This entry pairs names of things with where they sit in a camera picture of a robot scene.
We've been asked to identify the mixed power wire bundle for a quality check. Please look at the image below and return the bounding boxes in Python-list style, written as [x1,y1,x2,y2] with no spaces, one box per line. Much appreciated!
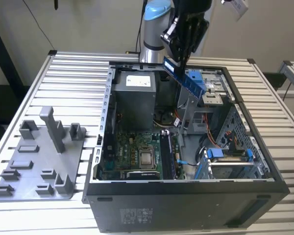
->
[153,110,181,128]

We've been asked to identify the grey parts rack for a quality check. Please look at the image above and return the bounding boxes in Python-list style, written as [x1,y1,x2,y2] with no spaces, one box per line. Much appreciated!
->
[0,106,88,203]

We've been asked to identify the orange wires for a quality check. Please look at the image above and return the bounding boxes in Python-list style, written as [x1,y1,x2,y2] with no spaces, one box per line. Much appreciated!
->
[203,111,230,149]

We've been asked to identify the black open PC case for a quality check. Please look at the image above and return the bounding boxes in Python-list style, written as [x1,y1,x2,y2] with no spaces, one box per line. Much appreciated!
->
[81,60,291,233]

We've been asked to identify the blue RAM stick white label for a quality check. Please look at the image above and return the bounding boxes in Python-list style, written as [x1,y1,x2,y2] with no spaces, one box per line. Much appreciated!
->
[163,55,204,100]

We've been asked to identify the black graphics card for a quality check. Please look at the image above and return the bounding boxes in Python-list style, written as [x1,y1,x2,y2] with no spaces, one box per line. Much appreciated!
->
[125,170,161,181]

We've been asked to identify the thick black hanging cable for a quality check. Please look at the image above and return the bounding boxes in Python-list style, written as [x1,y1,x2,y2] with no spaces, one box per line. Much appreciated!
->
[126,0,148,54]

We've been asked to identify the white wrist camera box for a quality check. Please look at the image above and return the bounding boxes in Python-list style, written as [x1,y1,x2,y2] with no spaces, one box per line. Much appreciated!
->
[220,0,249,22]

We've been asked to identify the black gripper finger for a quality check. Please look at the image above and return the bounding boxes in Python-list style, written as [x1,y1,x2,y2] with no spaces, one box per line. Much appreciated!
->
[160,16,190,72]
[187,17,210,54]

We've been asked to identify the black desk frame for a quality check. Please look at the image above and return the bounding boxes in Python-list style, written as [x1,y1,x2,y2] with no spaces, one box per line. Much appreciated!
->
[0,16,30,124]

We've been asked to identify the black wire bundle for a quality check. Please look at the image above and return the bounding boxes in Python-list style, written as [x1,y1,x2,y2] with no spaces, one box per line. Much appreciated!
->
[195,136,208,160]

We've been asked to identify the metal drive cage blue latches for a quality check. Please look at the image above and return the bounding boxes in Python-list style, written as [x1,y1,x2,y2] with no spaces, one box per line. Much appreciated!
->
[176,69,233,135]

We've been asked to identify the grey power supply unit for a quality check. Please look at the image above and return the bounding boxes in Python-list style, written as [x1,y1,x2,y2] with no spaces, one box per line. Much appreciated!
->
[112,71,157,130]

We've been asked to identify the hard disk in blue carrier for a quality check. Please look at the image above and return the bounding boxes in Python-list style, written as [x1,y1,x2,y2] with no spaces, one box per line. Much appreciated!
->
[194,147,258,181]

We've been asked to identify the thin black wall cable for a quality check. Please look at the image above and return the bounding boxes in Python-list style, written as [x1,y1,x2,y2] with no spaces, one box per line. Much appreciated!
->
[24,0,55,51]

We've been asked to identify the silver CPU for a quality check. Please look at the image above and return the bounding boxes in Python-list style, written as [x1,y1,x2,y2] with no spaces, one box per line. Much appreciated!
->
[140,151,154,166]

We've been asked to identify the metal CPU socket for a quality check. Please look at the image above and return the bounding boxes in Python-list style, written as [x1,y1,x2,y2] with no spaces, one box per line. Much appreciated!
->
[138,146,156,170]

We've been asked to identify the black box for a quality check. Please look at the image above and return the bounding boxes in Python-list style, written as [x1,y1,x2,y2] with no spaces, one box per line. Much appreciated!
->
[263,72,286,88]

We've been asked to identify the green motherboard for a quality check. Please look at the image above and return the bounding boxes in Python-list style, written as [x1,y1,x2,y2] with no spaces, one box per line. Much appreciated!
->
[99,131,187,181]

